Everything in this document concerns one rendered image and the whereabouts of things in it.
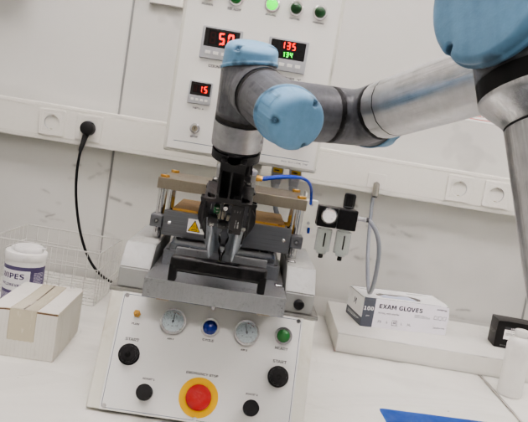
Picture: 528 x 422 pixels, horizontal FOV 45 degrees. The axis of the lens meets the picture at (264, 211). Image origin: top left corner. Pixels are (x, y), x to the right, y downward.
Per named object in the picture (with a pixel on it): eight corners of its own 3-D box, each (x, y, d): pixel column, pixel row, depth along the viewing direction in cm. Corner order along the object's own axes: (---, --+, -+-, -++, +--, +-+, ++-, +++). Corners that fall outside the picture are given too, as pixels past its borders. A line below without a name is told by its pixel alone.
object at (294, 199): (168, 211, 137) (178, 151, 136) (309, 233, 139) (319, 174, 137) (151, 226, 113) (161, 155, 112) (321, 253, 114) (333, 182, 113)
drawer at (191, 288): (167, 263, 126) (172, 224, 125) (275, 280, 127) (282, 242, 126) (140, 301, 97) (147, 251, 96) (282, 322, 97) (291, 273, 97)
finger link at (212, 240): (196, 279, 99) (203, 228, 94) (201, 259, 104) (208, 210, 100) (215, 282, 99) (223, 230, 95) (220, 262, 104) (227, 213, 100)
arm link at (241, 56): (239, 51, 80) (214, 34, 87) (228, 132, 85) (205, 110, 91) (293, 54, 84) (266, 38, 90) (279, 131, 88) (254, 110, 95)
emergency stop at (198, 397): (183, 409, 99) (188, 383, 100) (209, 412, 99) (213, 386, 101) (183, 409, 98) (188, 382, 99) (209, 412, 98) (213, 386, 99)
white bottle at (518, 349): (521, 401, 133) (535, 335, 132) (496, 394, 135) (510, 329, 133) (520, 393, 138) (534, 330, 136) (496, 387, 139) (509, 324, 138)
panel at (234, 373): (98, 409, 98) (123, 290, 104) (289, 436, 99) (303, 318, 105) (95, 409, 96) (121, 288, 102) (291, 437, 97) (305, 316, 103)
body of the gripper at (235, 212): (196, 232, 93) (206, 156, 88) (204, 207, 101) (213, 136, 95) (248, 240, 93) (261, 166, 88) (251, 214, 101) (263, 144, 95)
